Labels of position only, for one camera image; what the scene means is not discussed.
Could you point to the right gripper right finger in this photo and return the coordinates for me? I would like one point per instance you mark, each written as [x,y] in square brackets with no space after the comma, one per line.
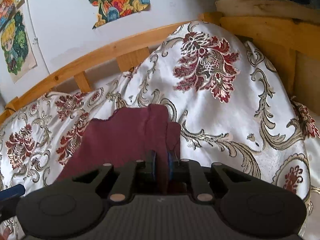
[188,178]

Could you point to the wooden bed frame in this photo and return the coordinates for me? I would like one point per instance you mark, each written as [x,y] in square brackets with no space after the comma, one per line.
[291,45]

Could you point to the white floral satin bedspread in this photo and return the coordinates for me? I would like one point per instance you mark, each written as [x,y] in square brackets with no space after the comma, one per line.
[226,95]

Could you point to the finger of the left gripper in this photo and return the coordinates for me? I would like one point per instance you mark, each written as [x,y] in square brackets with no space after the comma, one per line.
[12,192]

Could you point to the maroon long-sleeve garment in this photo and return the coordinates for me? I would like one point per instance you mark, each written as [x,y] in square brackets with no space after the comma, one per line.
[128,135]

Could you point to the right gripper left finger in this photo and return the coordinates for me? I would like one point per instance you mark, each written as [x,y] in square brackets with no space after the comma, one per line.
[134,178]

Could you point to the blonde anime character poster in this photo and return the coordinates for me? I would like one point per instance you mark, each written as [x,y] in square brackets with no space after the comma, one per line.
[16,47]

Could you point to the top anime poster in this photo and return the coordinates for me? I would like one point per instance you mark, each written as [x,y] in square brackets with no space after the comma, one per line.
[6,7]

